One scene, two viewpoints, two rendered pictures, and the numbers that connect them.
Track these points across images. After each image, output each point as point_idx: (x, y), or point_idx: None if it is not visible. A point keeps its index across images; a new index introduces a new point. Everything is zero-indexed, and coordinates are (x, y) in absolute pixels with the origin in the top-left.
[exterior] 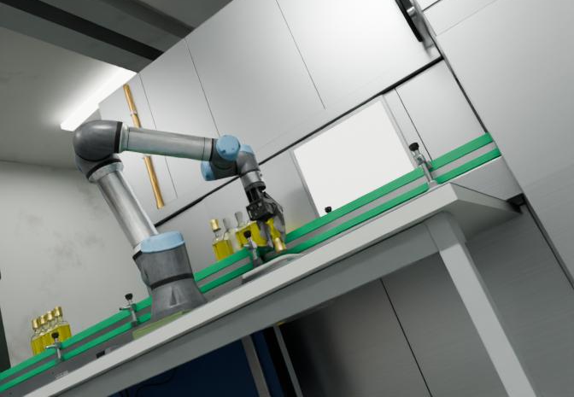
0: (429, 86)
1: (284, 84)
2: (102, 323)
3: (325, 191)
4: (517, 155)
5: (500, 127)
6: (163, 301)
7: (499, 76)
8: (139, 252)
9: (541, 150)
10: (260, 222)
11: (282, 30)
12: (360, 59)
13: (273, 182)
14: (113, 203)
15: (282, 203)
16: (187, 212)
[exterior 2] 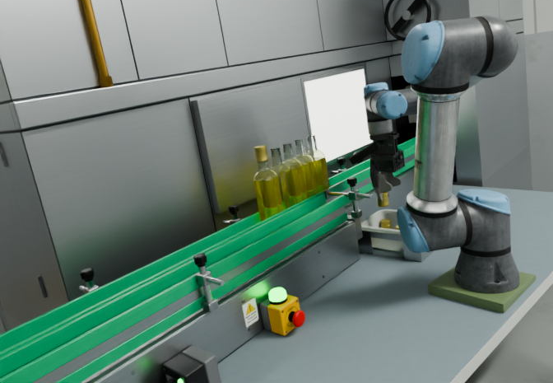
0: (380, 73)
1: None
2: (125, 317)
3: (322, 138)
4: (483, 162)
5: (481, 143)
6: (516, 267)
7: (485, 110)
8: (456, 207)
9: (488, 163)
10: (383, 173)
11: None
12: (351, 19)
13: (283, 110)
14: (454, 137)
15: (288, 139)
16: (155, 109)
